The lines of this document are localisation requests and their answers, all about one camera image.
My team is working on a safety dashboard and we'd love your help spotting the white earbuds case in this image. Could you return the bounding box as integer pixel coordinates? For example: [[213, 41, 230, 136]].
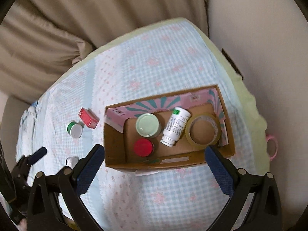
[[66, 157, 79, 168]]

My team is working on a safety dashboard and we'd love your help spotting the green white jar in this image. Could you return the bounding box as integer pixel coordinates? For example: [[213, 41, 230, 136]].
[[66, 121, 83, 139]]

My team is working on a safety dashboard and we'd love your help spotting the red carton box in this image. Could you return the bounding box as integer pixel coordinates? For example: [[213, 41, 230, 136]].
[[78, 107, 100, 129]]

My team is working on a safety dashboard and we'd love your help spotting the light green mattress pad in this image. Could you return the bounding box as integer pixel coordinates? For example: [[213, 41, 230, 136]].
[[47, 17, 270, 176]]

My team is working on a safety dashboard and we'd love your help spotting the red lid jar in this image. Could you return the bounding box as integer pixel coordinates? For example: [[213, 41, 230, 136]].
[[133, 138, 154, 157]]

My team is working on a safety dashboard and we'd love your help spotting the clear tape roll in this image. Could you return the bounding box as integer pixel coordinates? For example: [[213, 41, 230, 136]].
[[185, 113, 221, 150]]

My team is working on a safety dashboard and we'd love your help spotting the pale green lid jar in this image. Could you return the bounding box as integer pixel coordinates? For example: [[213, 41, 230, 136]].
[[135, 113, 161, 138]]

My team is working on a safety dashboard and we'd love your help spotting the cardboard organizer box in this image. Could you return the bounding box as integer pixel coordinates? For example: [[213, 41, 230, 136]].
[[103, 85, 235, 171]]

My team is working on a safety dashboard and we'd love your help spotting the white pill bottle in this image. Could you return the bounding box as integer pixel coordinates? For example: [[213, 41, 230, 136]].
[[160, 107, 191, 147]]

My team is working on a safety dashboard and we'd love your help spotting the beige sofa cushion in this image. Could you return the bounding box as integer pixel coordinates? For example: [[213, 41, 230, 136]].
[[0, 0, 209, 104]]

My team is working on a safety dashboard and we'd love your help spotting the checked blue pink blanket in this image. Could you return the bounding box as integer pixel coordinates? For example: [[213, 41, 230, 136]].
[[16, 20, 259, 230]]

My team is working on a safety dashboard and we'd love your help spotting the pink ring handle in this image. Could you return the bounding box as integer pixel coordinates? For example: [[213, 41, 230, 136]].
[[266, 135, 279, 161]]

